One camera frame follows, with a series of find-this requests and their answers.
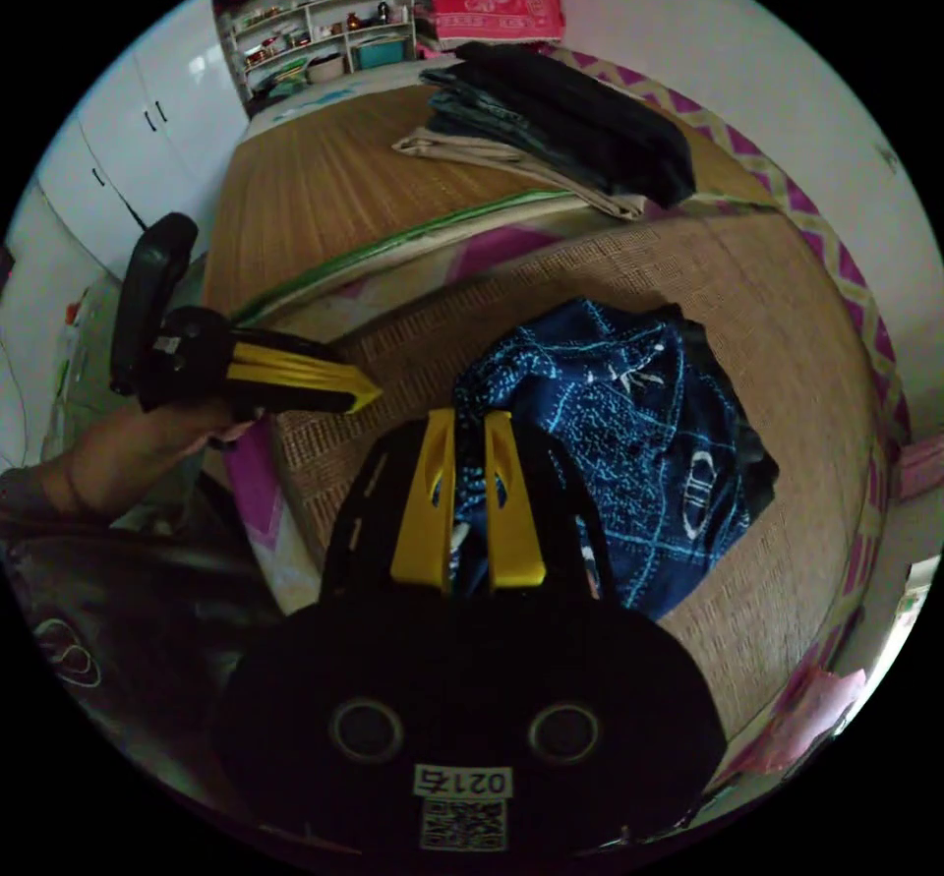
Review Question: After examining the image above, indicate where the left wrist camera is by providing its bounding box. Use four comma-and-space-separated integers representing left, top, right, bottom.
108, 211, 202, 398

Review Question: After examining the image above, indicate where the person's left forearm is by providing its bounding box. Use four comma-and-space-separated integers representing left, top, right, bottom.
0, 464, 77, 532

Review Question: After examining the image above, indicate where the person's body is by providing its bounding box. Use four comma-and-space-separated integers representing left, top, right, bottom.
0, 503, 329, 788

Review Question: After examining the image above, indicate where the bed with woven mat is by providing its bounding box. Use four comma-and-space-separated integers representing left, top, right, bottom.
199, 42, 915, 782

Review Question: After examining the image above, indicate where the pile of clothes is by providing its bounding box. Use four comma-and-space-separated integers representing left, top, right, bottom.
391, 40, 697, 221

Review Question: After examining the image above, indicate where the person's left hand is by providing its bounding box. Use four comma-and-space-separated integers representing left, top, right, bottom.
62, 400, 266, 523

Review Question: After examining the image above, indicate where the blue patterned shirt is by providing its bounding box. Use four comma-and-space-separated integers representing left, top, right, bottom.
450, 298, 782, 620

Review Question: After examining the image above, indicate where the white open shelf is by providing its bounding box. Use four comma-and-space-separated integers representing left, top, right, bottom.
211, 0, 419, 109

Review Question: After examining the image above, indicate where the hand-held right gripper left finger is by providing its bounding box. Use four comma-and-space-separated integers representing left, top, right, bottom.
388, 407, 457, 594

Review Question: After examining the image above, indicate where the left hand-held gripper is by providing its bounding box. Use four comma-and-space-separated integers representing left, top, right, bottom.
136, 304, 384, 425

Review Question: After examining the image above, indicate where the white cupboard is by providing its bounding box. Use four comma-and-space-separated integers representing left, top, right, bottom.
32, 0, 254, 280

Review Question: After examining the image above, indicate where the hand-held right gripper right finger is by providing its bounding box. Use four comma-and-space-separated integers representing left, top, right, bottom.
483, 411, 550, 593

